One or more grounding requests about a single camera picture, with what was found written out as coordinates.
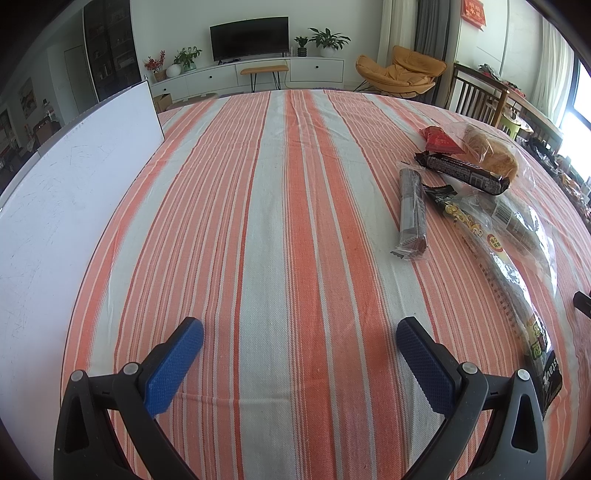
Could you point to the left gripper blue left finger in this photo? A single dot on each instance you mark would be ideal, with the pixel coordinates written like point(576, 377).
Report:
point(167, 364)

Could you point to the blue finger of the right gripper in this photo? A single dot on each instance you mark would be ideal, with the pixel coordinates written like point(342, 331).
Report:
point(582, 302)

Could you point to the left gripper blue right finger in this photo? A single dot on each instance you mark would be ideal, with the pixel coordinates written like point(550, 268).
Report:
point(427, 362)

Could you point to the long yellow black biscuit pack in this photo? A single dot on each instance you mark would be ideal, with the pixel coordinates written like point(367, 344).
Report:
point(504, 270)

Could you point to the grey maroon snack bar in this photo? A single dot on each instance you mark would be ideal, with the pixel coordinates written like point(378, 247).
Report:
point(413, 224)

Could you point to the dark chocolate bar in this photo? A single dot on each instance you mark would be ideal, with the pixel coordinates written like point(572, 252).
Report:
point(468, 173)

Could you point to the bread loaf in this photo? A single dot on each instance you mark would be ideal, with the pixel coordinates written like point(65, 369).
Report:
point(493, 151)

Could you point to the red snack packet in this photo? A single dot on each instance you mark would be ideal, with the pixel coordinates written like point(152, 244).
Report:
point(438, 141)

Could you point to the brown cracker clear bag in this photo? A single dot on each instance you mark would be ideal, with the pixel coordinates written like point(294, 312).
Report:
point(517, 222)

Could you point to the cluttered side table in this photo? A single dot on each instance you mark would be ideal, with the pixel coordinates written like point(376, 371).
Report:
point(519, 118)

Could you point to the striped orange white tablecloth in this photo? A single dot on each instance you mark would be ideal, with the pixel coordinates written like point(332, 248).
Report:
point(272, 218)

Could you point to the white cardboard box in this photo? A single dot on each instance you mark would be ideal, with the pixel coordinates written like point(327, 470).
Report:
point(52, 218)

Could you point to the white sheer curtain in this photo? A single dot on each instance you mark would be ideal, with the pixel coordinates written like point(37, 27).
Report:
point(554, 78)

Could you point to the dark wooden chair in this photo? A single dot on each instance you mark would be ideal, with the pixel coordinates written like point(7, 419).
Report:
point(476, 95)

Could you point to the orange lounge chair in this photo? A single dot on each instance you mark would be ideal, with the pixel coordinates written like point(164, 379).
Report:
point(411, 74)

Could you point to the cardboard box on floor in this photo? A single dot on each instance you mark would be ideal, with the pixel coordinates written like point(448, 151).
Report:
point(162, 102)

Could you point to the white round vase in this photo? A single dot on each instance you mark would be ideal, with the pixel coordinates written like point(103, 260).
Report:
point(173, 70)

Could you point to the grey curtain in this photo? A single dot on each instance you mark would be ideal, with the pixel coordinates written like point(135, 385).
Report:
point(432, 28)

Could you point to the white tv cabinet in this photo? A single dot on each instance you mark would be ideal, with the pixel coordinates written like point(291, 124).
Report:
point(303, 73)

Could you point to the red flower bouquet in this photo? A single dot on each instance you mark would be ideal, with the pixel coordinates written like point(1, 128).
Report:
point(155, 66)

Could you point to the green plant in vase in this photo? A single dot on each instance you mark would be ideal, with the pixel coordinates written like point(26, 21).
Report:
point(185, 58)

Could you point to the covered standing air conditioner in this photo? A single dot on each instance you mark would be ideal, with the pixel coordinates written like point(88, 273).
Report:
point(398, 28)

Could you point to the small wooden bench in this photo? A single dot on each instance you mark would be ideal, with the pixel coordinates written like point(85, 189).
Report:
point(271, 72)

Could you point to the black display cabinet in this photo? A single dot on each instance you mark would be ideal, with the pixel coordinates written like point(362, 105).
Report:
point(109, 45)

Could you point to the black television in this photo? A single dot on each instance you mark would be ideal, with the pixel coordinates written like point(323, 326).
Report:
point(253, 37)

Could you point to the green potted plant right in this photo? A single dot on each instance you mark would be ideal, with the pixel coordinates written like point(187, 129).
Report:
point(329, 43)

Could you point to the small dark potted plant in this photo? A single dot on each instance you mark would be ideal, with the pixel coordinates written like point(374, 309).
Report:
point(302, 42)

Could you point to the red wall hanging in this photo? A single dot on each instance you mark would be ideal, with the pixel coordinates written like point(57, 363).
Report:
point(473, 12)

